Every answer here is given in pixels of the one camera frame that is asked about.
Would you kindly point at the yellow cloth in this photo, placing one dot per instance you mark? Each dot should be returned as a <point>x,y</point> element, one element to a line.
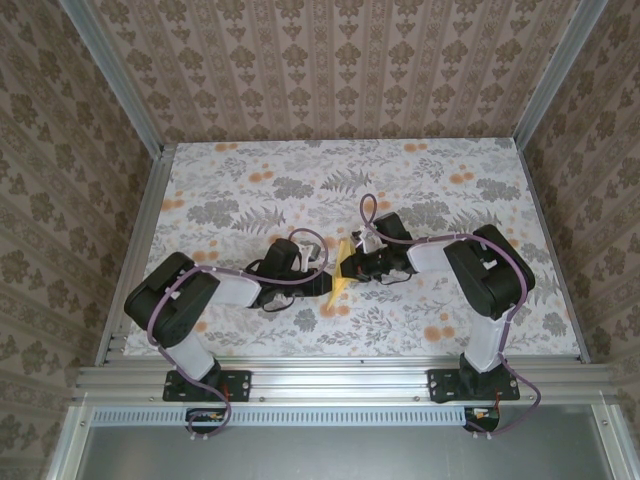
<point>345,255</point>

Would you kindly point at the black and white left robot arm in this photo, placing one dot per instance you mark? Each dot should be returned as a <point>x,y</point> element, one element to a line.
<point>185,315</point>

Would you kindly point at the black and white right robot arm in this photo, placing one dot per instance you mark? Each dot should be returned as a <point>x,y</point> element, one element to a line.
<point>495,290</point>

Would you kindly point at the grey sheet metal panel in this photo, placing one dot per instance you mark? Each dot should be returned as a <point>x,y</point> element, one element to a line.
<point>340,455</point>

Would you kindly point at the long aluminium mounting beam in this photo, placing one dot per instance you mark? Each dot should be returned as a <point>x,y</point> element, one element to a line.
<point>340,382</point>

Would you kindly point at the floral patterned table cover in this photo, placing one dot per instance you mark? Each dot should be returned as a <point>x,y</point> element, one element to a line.
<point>300,165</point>

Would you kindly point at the small black connector board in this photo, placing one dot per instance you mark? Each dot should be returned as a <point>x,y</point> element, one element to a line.
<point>482,417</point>
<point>207,417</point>

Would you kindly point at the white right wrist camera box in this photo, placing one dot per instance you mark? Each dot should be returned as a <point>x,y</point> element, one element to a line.
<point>369,242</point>

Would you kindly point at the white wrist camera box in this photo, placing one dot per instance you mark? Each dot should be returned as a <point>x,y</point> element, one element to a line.
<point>369,242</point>
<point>310,252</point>

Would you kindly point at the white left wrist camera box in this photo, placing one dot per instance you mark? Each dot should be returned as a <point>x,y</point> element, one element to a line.
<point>310,252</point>

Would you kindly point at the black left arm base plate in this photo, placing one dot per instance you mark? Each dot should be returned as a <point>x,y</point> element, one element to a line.
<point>240,385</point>

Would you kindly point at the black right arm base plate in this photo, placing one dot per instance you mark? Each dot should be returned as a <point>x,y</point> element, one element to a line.
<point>440,385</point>

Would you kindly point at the aluminium side rail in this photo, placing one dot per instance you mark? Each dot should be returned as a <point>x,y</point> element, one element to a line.
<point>555,240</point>
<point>145,240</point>

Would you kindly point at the aluminium corner post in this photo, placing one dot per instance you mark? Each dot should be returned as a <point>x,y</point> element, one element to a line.
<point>115,80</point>
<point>555,80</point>

